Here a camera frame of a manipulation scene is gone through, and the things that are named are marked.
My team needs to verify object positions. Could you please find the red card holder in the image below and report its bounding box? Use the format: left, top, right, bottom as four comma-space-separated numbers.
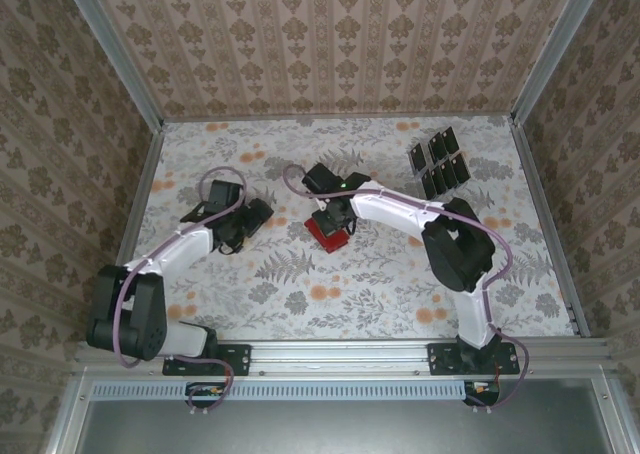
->
305, 215, 350, 255

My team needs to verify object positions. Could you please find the floral table covering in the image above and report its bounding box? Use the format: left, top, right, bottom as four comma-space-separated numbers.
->
112, 116, 576, 343

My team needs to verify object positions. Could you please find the group of black cartridges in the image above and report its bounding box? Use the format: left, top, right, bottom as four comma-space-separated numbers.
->
407, 126, 474, 200

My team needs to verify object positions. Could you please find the grey metal sheet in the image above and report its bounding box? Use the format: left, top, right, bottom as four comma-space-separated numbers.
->
79, 398, 619, 454

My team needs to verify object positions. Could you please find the thin aluminium edge rail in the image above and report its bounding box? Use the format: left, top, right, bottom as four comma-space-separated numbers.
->
162, 113, 516, 124

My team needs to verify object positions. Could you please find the aluminium side rail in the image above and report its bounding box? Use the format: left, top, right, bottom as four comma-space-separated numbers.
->
94, 121, 167, 343
509, 118, 591, 338

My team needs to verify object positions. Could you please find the wide aluminium mounting rail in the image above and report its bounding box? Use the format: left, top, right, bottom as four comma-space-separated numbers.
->
73, 337, 615, 381

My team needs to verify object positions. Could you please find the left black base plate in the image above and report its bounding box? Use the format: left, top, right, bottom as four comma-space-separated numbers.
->
162, 342, 251, 376

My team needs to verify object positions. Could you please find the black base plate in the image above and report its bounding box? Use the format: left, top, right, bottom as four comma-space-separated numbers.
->
428, 342, 521, 376
162, 342, 251, 376

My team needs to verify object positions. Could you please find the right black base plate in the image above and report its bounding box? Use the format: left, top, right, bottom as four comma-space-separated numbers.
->
428, 342, 521, 376

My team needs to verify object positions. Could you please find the slotted grey cable duct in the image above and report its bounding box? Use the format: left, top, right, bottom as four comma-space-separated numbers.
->
91, 379, 469, 401

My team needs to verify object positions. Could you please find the black cable connector mount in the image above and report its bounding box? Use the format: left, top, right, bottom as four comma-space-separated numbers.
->
463, 379, 501, 408
185, 381, 226, 409

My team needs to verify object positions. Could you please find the aluminium corner post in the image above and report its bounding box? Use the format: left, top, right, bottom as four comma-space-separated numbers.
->
509, 0, 609, 125
58, 0, 167, 128

